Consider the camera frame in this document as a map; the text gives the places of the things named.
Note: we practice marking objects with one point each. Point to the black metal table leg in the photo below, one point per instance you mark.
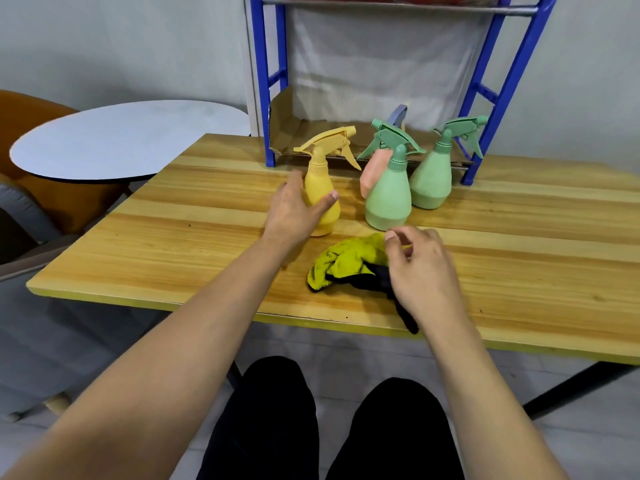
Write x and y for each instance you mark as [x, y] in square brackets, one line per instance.
[580, 390]
[234, 375]

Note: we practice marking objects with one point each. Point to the pink spray bottle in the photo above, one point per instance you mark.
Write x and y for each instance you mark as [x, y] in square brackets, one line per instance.
[372, 169]

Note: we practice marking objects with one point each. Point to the green and black cloth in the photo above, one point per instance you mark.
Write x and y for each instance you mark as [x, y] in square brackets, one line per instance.
[345, 259]

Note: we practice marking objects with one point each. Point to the white cloth backdrop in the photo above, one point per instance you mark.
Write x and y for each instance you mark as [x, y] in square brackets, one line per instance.
[380, 64]

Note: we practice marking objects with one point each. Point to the person's left leg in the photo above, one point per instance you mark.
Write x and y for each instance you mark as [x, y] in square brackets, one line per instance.
[265, 424]

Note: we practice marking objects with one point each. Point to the blue metal shelf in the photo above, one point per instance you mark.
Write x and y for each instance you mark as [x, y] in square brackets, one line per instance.
[511, 84]

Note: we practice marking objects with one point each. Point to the person's leg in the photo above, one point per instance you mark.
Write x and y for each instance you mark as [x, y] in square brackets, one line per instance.
[395, 434]
[265, 424]

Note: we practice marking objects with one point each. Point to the person's left hand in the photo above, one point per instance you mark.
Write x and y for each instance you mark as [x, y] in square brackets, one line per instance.
[292, 219]

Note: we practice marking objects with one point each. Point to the yellow spray bottle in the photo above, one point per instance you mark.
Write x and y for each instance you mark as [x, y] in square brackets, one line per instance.
[317, 184]

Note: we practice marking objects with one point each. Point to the round white side table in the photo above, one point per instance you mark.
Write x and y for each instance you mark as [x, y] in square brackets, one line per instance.
[125, 137]

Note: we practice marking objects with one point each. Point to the stained brown cardboard sheet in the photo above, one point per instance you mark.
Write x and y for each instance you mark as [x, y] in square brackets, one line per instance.
[295, 132]

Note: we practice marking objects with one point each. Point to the person's right forearm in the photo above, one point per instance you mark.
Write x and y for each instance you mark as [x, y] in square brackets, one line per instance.
[490, 404]

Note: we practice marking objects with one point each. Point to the person's right hand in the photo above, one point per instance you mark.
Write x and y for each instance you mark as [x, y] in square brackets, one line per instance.
[425, 279]

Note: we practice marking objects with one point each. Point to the orange chair with grey shell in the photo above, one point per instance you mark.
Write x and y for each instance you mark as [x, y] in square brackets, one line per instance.
[65, 204]

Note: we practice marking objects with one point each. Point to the brown chair with grey shell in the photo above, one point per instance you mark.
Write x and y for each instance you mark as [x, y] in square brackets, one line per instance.
[15, 244]

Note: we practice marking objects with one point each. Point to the person's right leg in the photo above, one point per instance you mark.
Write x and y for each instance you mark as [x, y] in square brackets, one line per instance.
[395, 434]

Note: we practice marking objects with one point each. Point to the green spray bottle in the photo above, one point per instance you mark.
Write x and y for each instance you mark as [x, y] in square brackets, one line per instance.
[430, 184]
[387, 204]

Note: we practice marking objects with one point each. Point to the person's left forearm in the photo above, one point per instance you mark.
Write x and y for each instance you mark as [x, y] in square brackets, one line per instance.
[140, 389]

